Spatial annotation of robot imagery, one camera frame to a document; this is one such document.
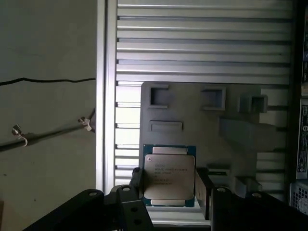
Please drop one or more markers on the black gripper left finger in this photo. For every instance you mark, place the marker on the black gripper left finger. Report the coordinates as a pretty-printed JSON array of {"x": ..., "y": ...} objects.
[{"x": 96, "y": 211}]

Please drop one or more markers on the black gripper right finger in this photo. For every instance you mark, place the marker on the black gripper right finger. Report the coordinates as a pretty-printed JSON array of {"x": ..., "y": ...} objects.
[{"x": 240, "y": 214}]

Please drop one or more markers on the silver CPU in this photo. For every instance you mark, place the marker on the silver CPU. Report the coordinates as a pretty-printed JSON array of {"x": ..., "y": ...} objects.
[{"x": 169, "y": 175}]

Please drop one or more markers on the grey metal rod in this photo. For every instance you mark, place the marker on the grey metal rod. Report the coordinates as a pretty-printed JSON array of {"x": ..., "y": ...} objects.
[{"x": 48, "y": 133}]

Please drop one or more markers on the grey power supply unit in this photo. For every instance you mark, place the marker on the grey power supply unit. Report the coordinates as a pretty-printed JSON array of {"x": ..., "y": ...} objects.
[{"x": 303, "y": 144}]

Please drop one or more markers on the grey parts rack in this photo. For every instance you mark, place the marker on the grey parts rack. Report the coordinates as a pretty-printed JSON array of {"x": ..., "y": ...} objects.
[{"x": 192, "y": 125}]

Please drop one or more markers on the black open PC case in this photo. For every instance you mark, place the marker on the black open PC case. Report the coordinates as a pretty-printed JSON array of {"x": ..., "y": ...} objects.
[{"x": 294, "y": 72}]

